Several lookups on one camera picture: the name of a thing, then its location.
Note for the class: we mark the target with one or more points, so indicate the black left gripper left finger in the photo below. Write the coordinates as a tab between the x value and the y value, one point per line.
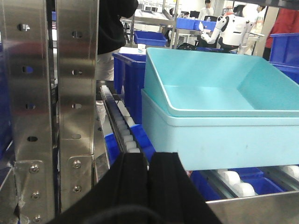
120	197

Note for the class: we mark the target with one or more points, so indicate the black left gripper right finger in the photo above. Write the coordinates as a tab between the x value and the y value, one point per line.
172	194

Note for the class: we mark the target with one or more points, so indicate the light cyan plastic bin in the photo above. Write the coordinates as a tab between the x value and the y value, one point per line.
188	83

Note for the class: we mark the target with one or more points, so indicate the blue bin below shelf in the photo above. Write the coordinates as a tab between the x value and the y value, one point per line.
138	142

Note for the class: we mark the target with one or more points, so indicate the blue bin behind cyan bins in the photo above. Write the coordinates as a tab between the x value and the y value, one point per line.
129	71

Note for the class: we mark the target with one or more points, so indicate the white roller track center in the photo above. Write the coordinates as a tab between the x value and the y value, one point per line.
234	182

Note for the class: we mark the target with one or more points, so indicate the white roller track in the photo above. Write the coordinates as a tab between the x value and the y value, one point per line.
234	182
117	121

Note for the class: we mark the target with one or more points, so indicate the blue bin far table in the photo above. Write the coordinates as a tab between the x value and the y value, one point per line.
149	38

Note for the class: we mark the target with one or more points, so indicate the person in black top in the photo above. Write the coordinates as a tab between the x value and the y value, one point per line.
111	34

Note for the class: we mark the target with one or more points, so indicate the white humanoid robot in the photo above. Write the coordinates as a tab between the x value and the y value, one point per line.
230	32

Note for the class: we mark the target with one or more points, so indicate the blue bin far right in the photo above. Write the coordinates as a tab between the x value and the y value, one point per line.
285	49

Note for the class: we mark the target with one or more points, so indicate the person in white shirt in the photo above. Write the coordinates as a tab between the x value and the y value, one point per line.
207	10

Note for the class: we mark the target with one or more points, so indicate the person in red jacket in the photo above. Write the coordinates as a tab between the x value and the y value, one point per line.
287	21

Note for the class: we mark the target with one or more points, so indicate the steel shelf upright post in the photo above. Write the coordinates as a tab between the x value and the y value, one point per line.
25	37

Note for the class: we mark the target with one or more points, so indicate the steel shelf front rail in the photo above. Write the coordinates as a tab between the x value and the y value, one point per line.
278	208

